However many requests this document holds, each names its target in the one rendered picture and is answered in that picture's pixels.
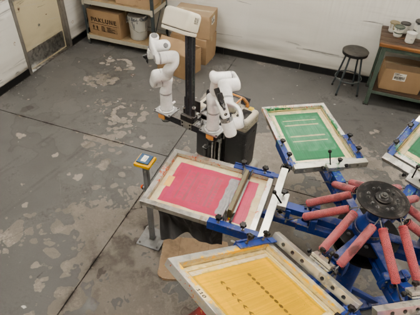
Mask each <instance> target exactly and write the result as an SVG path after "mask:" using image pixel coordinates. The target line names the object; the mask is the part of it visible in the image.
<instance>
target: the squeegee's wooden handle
mask: <svg viewBox="0 0 420 315"><path fill-rule="evenodd" d="M248 178H249V170H247V169H246V170H245V172H244V174H243V176H242V178H241V181H240V183H239V185H238V187H237V189H236V192H235V194H234V196H233V198H232V201H231V203H230V205H229V207H228V209H227V217H228V218H231V216H232V215H233V212H234V210H235V207H236V205H237V203H238V201H239V198H240V196H241V193H242V191H243V189H244V187H245V184H246V182H247V180H248Z"/></svg>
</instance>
